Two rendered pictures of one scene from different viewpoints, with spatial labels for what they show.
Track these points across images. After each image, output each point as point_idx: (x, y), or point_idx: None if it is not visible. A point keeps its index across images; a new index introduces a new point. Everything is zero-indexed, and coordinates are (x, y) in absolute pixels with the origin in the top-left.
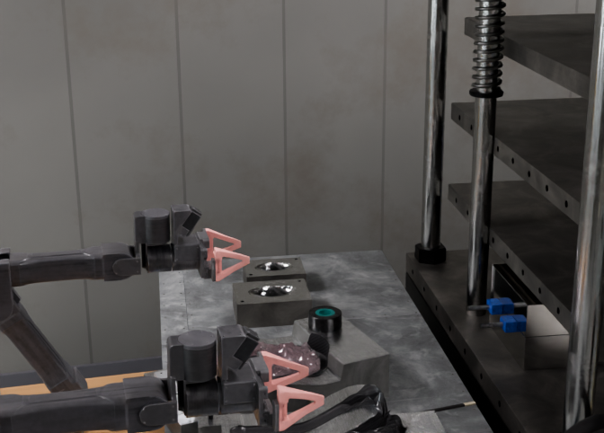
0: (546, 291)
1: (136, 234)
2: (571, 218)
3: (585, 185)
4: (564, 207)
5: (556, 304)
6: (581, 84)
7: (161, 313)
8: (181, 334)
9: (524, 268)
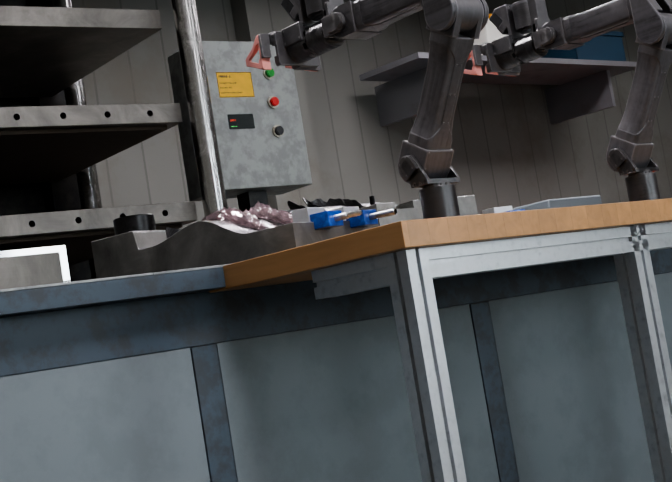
0: (92, 213)
1: None
2: (120, 123)
3: (201, 58)
4: (103, 118)
5: (118, 212)
6: (71, 17)
7: (39, 285)
8: None
9: (34, 217)
